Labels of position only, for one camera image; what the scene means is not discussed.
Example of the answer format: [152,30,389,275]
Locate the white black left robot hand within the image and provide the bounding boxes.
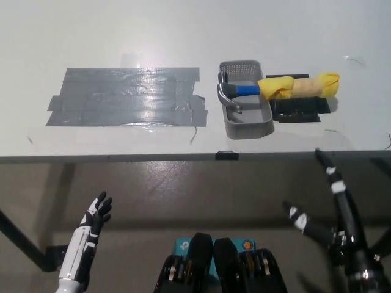
[57,190,113,283]

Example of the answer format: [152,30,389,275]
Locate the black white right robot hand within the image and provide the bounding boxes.
[282,148,386,277]

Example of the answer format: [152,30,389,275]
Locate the hammer with yellow cloth wrap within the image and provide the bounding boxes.
[216,71,341,115]

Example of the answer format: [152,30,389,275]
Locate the black teal robot torso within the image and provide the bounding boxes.
[154,232,290,293]

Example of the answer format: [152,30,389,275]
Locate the black taped floor plate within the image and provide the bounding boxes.
[42,244,70,272]

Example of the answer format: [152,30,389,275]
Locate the black metal table leg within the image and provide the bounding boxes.
[0,207,46,271]
[368,233,391,254]

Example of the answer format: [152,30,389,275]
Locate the black square pad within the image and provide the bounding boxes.
[265,73,332,124]

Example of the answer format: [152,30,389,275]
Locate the small black tape piece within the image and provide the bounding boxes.
[215,150,239,161]

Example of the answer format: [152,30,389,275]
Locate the grey plastic basket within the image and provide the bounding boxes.
[218,59,276,140]

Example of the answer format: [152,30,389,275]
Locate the grey duct tape patch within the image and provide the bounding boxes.
[45,67,208,128]

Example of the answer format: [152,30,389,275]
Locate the thin curved wire scrap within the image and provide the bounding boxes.
[345,56,366,67]

